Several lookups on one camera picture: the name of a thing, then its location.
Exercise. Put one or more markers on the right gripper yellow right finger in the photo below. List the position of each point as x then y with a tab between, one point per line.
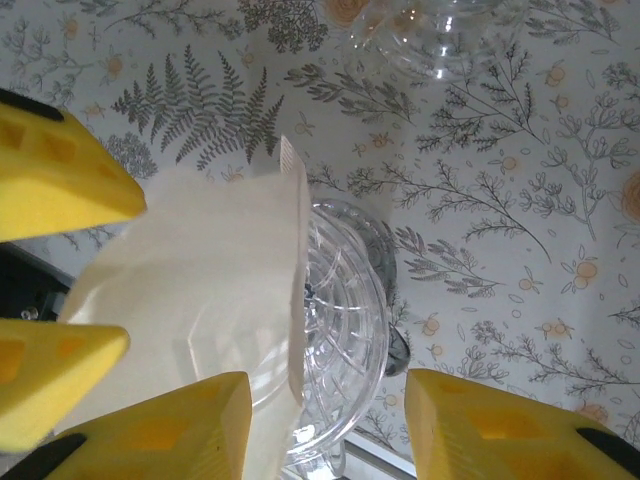
500	435

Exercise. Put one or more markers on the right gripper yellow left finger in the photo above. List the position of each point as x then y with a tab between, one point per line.
175	435

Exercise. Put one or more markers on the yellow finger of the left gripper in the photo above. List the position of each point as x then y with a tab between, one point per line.
60	180
50	375

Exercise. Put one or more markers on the white paper coffee filter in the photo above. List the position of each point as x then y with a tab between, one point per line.
200	260

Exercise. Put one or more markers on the clear coffee dripper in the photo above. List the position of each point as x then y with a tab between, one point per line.
345	320

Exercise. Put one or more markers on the clear glass server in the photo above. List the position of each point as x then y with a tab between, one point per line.
440	40

